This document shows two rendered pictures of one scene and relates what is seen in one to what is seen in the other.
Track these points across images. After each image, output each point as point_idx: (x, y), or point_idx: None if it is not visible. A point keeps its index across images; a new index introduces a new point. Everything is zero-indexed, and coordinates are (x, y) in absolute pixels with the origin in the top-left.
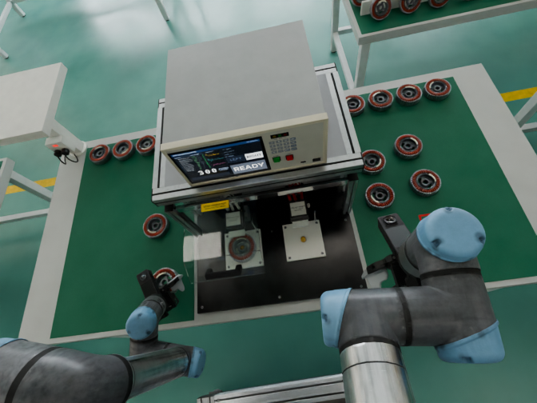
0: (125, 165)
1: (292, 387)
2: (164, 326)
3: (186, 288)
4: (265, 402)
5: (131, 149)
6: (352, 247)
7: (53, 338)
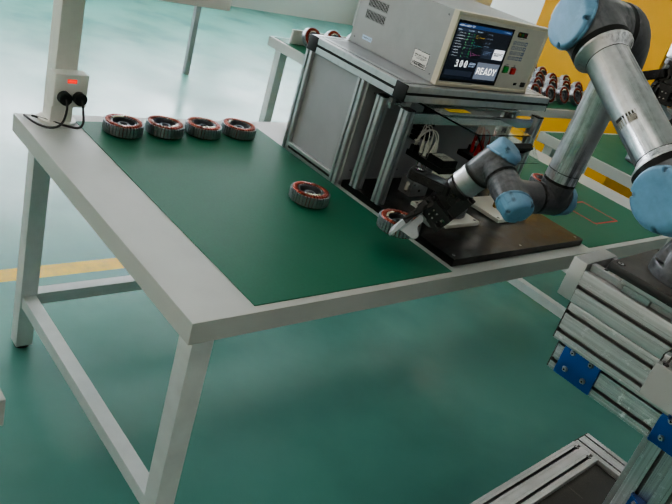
0: (180, 145)
1: (531, 472)
2: (422, 279)
3: (410, 248)
4: (517, 500)
5: (184, 126)
6: (539, 215)
7: (262, 305)
